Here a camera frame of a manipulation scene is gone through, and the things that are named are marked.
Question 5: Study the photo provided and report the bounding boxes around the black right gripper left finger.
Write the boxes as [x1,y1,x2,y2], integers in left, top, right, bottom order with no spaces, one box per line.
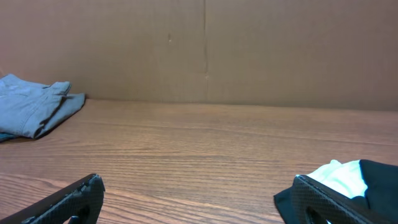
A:
[1,174,105,224]

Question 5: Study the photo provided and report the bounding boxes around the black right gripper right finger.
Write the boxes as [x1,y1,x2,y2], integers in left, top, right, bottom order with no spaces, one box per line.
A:
[292,175,392,224]

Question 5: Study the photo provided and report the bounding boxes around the grey cotton shorts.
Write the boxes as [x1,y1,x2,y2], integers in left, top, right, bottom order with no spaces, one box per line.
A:
[1,74,85,139]

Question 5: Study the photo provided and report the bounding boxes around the black and blue shirt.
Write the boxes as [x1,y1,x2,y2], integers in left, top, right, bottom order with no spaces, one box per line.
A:
[273,159,398,224]

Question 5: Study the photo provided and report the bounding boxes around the folded blue denim shorts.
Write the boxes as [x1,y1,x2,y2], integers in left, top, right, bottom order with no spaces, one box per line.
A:
[0,133,17,142]

